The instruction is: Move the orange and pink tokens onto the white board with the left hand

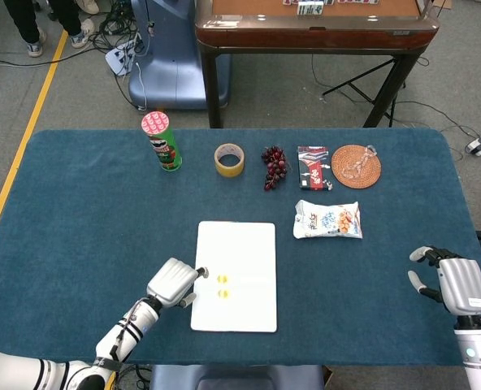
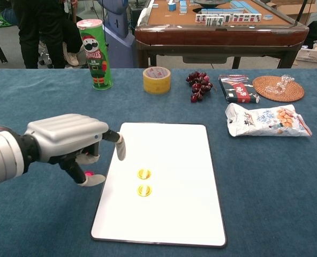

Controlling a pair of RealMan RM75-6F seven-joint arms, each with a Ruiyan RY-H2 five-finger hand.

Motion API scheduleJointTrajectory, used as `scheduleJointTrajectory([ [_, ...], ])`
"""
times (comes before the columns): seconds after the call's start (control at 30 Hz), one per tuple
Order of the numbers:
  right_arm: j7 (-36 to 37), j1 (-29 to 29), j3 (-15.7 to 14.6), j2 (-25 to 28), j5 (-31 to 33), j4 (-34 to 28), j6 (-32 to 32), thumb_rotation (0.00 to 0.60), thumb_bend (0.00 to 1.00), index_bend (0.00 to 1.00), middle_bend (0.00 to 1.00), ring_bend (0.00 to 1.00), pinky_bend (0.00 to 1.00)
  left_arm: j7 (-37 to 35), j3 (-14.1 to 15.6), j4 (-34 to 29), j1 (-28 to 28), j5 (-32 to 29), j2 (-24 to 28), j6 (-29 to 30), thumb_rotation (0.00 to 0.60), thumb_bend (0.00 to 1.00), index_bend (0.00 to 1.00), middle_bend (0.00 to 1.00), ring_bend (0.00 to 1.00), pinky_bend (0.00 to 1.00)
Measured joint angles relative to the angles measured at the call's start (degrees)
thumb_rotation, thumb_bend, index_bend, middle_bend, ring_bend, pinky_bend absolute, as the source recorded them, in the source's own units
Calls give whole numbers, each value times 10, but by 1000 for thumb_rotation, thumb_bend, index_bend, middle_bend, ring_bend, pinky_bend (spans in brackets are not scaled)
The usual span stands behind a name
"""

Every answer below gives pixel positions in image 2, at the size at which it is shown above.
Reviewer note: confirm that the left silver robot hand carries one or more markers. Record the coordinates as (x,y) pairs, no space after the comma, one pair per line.
(64,134)

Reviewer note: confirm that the orange button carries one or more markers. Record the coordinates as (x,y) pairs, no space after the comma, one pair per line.
(143,174)
(144,190)

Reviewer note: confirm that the white rectangular board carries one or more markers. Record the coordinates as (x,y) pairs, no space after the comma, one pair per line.
(174,208)

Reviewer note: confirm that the blue backed mahjong tile row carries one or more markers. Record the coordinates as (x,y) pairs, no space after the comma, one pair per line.
(222,11)

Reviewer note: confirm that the seated person with beige shoe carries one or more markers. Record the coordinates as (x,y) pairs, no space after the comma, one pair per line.
(72,57)

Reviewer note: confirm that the green Pringles can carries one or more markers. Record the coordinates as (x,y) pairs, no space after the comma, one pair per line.
(98,61)

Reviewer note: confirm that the office chair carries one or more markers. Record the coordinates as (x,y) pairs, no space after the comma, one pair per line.
(44,54)

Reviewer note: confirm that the yellow tape roll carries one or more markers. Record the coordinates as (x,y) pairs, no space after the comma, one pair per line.
(157,84)

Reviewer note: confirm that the standing person in black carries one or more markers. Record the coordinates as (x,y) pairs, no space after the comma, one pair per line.
(38,32)

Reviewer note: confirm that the blue machine base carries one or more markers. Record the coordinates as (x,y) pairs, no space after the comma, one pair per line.
(118,32)

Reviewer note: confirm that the dark red grape bunch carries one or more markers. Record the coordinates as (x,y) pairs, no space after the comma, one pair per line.
(200,85)

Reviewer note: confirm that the blue mahjong tile stack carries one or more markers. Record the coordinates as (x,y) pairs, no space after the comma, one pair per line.
(183,6)

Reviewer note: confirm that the black red snack box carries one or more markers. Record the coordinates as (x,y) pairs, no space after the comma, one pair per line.
(237,92)

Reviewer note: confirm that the mahjong tiles with red marks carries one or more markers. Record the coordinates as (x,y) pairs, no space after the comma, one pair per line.
(200,18)
(247,18)

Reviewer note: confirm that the brown mahjong table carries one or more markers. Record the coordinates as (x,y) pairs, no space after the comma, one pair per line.
(220,36)

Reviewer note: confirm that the mahjong tiles with black bars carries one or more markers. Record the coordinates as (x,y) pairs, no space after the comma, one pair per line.
(214,20)

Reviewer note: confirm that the black bowl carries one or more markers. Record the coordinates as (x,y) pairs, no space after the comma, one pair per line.
(209,2)

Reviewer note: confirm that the white snack bag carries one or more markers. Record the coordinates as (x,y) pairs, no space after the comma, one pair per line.
(265,120)

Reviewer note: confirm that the blue felt tablecloth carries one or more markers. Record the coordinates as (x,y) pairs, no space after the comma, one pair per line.
(268,187)

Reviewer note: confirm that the round woven rattan coaster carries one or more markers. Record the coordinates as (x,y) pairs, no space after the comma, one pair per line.
(289,93)

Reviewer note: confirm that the single blue mahjong tile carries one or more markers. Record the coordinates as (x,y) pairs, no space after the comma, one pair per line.
(267,17)

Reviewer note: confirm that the white plastic basket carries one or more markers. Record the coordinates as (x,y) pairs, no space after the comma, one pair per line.
(312,56)

